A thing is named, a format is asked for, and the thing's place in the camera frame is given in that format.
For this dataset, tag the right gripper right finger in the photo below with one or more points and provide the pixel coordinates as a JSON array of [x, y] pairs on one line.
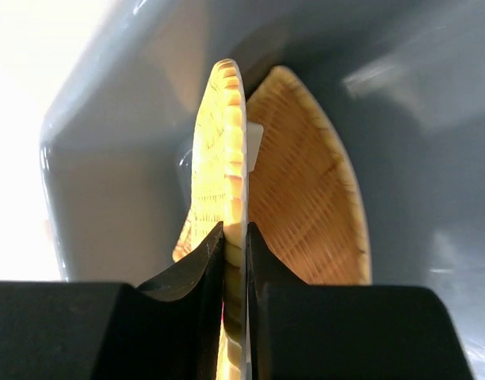
[[303, 331]]

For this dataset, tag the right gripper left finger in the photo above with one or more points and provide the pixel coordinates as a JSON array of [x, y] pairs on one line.
[[166, 328]]

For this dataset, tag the triangular woven dish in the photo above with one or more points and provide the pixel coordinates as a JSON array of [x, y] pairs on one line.
[[304, 194]]

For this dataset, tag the round yellow bamboo dish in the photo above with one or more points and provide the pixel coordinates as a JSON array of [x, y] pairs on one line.
[[219, 193]]

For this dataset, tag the grey plastic bin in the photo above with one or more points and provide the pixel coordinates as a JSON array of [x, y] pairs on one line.
[[403, 83]]

